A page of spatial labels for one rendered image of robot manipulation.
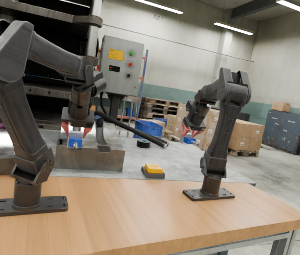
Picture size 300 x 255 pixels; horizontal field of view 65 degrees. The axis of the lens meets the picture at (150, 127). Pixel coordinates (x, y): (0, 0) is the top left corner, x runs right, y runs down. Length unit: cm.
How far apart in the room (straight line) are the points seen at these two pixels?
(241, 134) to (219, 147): 460
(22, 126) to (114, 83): 126
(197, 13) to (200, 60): 154
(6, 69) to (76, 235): 38
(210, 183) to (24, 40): 70
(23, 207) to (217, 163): 61
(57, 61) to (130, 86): 122
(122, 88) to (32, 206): 128
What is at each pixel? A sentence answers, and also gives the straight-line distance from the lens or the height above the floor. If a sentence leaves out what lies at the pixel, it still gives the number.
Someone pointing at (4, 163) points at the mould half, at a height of 84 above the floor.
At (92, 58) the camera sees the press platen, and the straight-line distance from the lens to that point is 162.
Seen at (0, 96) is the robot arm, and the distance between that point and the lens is 55.
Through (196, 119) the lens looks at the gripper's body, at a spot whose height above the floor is 105.
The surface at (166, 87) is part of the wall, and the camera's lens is 831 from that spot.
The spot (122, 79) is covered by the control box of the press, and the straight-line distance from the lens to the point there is 179.
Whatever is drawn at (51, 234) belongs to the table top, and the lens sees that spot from 61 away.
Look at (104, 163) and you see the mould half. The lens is 96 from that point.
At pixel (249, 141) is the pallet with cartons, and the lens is 572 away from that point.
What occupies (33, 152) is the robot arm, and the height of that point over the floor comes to 96.
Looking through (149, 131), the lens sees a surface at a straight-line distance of 474.
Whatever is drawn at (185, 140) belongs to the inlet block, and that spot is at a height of 92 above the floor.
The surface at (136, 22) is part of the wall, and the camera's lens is 810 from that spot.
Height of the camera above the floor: 115
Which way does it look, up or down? 9 degrees down
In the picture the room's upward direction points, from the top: 9 degrees clockwise
